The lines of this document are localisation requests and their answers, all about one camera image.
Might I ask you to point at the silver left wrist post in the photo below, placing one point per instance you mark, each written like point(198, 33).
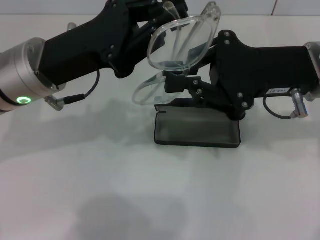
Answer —
point(71, 26)

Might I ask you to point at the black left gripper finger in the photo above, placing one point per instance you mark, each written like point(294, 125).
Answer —
point(150, 7)
point(140, 40)

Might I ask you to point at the black glasses case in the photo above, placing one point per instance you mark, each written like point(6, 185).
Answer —
point(195, 130)

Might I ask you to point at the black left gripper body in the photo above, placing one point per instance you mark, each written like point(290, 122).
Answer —
point(82, 50)

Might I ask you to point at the clear white glasses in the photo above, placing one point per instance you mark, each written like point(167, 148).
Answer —
point(180, 45)

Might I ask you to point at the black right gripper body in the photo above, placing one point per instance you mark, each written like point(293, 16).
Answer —
point(262, 70)

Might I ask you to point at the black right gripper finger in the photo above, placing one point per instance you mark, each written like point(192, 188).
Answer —
point(210, 58)
point(175, 83)

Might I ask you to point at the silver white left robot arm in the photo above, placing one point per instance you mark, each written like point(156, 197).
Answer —
point(20, 75)

